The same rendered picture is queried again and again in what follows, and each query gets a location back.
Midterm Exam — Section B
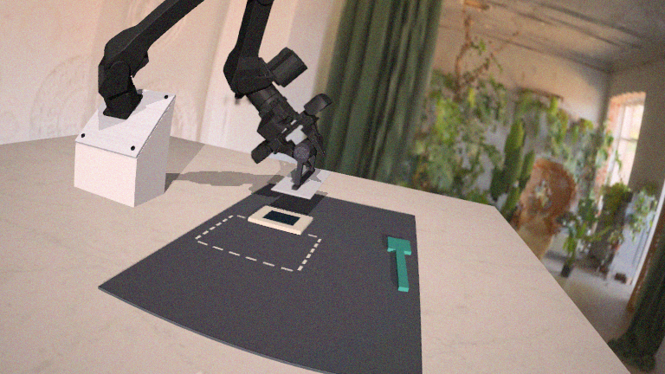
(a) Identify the teal flat trowel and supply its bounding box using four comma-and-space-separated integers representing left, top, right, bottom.
387, 236, 411, 292

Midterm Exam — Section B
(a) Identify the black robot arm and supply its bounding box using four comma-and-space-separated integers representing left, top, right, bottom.
98, 0, 307, 143

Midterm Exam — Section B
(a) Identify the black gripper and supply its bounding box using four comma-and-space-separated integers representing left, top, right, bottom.
251, 92, 332, 164

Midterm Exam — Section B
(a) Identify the cream rectangular tile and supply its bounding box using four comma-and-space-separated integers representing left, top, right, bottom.
248, 206, 313, 235

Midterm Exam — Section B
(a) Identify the black-handled white trowel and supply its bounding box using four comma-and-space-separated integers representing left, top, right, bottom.
271, 138, 332, 199

